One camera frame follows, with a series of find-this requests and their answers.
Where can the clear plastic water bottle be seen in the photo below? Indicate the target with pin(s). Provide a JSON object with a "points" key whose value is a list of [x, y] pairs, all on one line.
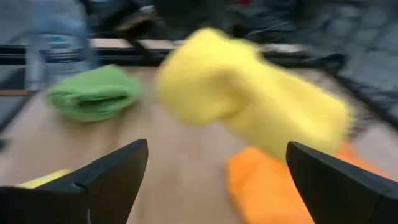
{"points": [[66, 28]]}

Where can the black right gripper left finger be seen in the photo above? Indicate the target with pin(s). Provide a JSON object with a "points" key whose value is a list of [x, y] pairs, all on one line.
{"points": [[102, 193]]}

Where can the orange microfiber towel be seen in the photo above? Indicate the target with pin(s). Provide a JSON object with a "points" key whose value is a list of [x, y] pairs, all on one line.
{"points": [[264, 193]]}

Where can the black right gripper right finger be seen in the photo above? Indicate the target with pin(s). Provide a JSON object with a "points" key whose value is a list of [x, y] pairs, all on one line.
{"points": [[342, 196]]}

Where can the yellow microfiber towel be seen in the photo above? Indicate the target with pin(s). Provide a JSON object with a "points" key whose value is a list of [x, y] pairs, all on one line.
{"points": [[248, 93], [43, 180]]}

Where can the green microfiber towel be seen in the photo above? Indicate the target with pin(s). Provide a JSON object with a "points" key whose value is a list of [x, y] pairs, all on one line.
{"points": [[93, 93]]}

